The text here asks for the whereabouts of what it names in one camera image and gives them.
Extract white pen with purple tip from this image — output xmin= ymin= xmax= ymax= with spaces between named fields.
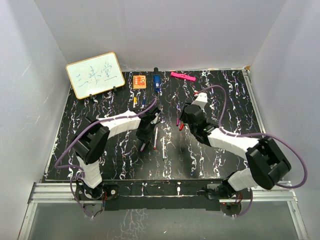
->
xmin=140 ymin=143 xmax=146 ymax=152

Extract white pen with blue tip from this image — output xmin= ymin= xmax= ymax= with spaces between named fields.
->
xmin=141 ymin=99 xmax=146 ymax=109

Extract white pen with yellow tip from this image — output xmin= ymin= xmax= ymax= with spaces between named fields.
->
xmin=133 ymin=97 xmax=138 ymax=108

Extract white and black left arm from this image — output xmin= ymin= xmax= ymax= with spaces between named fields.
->
xmin=72 ymin=105 xmax=161 ymax=200

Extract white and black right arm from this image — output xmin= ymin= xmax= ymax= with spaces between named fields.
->
xmin=180 ymin=103 xmax=292 ymax=199

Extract white pen with red tip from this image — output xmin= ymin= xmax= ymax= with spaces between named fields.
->
xmin=153 ymin=127 xmax=158 ymax=150

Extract red pen cap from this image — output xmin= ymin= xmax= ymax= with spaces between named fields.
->
xmin=179 ymin=123 xmax=185 ymax=131

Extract white pen with green tip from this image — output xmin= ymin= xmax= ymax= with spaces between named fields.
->
xmin=161 ymin=136 xmax=166 ymax=161

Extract pink plastic tool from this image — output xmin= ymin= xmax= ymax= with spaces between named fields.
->
xmin=170 ymin=71 xmax=196 ymax=82

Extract blue stapler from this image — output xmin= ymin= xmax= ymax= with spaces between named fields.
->
xmin=153 ymin=67 xmax=161 ymax=92

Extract small orange notebook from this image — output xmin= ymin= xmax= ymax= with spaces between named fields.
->
xmin=132 ymin=75 xmax=147 ymax=90

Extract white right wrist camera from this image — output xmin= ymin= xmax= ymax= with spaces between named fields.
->
xmin=192 ymin=92 xmax=208 ymax=109

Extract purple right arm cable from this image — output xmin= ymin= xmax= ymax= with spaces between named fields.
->
xmin=193 ymin=84 xmax=309 ymax=218

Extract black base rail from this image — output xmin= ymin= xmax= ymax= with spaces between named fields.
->
xmin=103 ymin=179 xmax=221 ymax=212

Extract small whiteboard with yellow frame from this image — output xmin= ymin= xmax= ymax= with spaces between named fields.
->
xmin=65 ymin=52 xmax=126 ymax=100

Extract aluminium frame rail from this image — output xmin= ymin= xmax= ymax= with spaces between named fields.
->
xmin=18 ymin=183 xmax=101 ymax=240

